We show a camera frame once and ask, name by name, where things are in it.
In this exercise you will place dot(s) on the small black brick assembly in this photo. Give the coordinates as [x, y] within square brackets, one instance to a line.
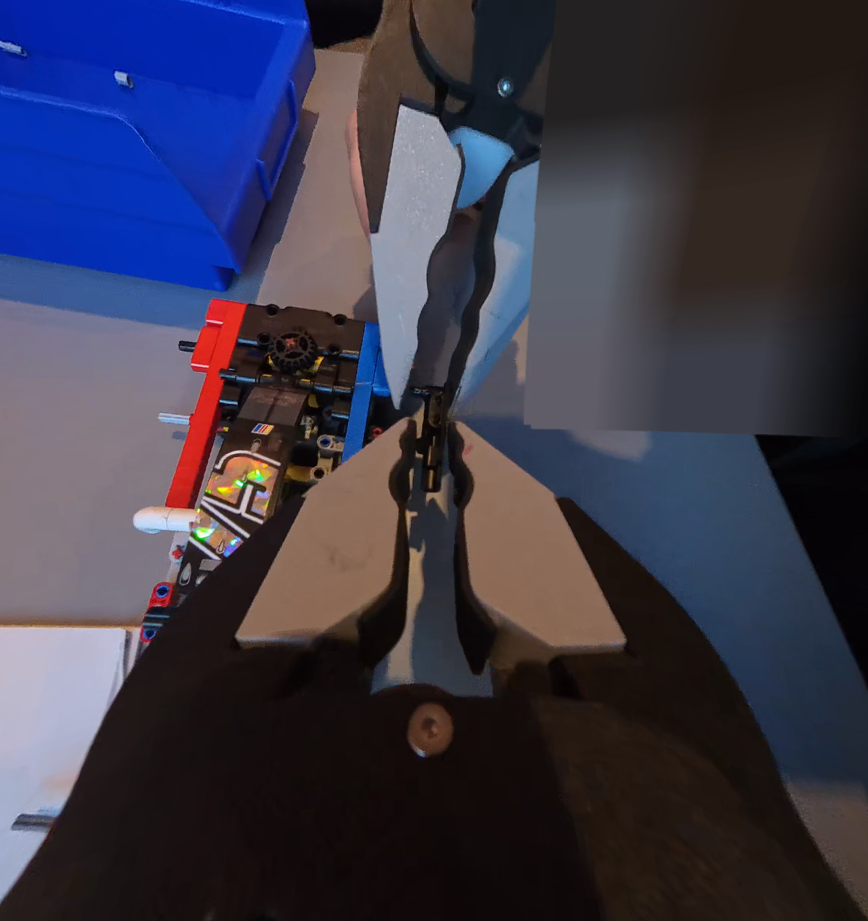
[431, 460]

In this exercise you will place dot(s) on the person's right hand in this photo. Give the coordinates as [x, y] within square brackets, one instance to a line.
[356, 173]

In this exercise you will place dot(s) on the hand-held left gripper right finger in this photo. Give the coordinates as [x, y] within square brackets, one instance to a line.
[534, 568]

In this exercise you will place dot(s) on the toy brick car model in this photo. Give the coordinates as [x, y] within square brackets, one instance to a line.
[196, 432]

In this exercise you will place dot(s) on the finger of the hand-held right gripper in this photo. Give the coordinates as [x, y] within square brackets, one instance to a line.
[509, 288]
[412, 216]

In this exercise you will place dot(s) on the person's dark clothing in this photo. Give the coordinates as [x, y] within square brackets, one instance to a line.
[837, 518]

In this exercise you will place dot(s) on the building instruction booklet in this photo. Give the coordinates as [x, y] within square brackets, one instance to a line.
[31, 719]

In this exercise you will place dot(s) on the grey axle pin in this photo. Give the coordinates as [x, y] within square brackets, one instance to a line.
[34, 820]

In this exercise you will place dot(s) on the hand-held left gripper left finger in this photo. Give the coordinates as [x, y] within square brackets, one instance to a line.
[326, 568]

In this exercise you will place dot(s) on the blue plastic bin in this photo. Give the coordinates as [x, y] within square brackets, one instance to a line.
[117, 180]

